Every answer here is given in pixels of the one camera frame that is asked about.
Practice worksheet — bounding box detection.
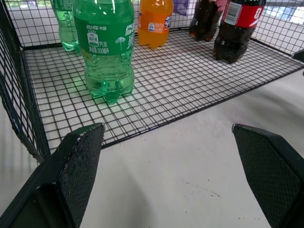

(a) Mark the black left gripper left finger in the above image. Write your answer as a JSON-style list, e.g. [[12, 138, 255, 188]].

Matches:
[[0, 123, 106, 228]]

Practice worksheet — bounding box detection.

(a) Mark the black wire mesh shelf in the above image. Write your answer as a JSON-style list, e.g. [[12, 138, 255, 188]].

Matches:
[[0, 0, 304, 164]]

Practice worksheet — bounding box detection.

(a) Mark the purple snack package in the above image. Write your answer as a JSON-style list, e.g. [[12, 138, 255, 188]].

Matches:
[[173, 0, 200, 17]]

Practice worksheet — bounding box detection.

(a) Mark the orange Fanta soda bottle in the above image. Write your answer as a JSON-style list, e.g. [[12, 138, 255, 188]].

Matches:
[[137, 0, 174, 50]]

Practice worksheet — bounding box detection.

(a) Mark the green Sprite soda bottle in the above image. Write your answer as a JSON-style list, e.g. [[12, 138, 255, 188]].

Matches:
[[51, 0, 82, 54], [72, 0, 135, 105]]

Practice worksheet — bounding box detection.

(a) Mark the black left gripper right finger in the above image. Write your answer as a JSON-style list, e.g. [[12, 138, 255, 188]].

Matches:
[[231, 123, 304, 228]]

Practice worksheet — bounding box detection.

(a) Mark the red label cola bottle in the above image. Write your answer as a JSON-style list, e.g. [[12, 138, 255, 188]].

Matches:
[[189, 0, 225, 42], [213, 0, 267, 64]]

